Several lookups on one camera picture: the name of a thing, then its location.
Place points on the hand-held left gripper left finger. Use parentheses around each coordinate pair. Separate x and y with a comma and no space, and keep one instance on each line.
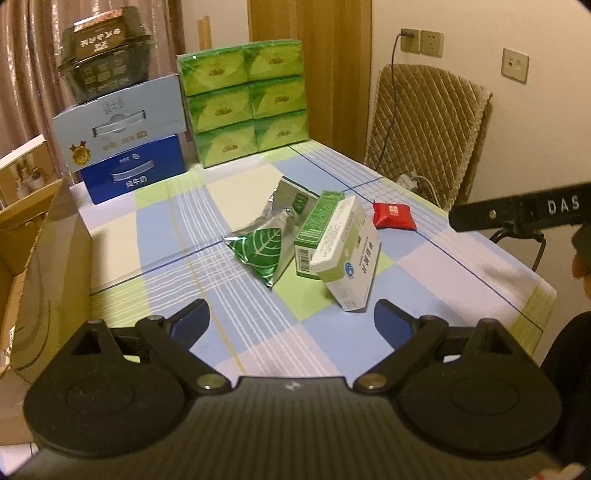
(189,323)

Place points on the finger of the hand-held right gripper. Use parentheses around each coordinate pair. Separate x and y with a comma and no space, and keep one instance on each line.
(480,214)

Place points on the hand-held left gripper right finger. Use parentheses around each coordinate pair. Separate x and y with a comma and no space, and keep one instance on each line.
(392,323)

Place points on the white medicine box lime trim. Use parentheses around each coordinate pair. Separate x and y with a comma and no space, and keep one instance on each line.
(346,258)

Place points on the red packet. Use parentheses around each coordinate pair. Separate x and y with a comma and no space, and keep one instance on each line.
(395,216)

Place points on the green leaf pattern pouch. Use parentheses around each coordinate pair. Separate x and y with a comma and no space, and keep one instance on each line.
(261,251)

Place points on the green and white medicine box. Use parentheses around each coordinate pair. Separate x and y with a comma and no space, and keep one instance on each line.
(318,221)

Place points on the large cardboard box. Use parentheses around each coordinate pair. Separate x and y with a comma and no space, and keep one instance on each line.
(55,286)

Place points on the plaid cloth desktop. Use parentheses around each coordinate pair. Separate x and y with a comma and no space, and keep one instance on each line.
(415,277)

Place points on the white power strip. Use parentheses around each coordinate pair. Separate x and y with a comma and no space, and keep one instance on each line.
(411,181)

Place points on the chair with quilted cover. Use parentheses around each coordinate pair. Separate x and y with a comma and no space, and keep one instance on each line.
(425,134)

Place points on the dark blue milk carton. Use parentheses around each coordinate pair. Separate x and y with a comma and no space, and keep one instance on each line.
(138,168)

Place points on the person's dark clothing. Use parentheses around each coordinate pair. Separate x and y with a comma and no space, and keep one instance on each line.
(570,392)

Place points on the light blue milk carton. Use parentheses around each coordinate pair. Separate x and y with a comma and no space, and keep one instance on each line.
(120,124)

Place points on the cream picture box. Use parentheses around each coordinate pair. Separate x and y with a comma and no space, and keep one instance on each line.
(27,170)

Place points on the wooden door panel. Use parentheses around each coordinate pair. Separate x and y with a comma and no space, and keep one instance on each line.
(309,69)

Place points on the stack of green tissue packs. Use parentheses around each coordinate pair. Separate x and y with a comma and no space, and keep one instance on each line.
(240,101)

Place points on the black instant noodle bowl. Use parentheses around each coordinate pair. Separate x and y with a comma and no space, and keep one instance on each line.
(106,64)

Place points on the wooden stick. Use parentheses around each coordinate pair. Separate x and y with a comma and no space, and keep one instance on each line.
(204,34)

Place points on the beige curtain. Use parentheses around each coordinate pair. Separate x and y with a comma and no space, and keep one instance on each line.
(27,69)

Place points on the white wall socket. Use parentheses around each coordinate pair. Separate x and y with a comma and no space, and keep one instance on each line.
(515,65)
(431,44)
(410,42)

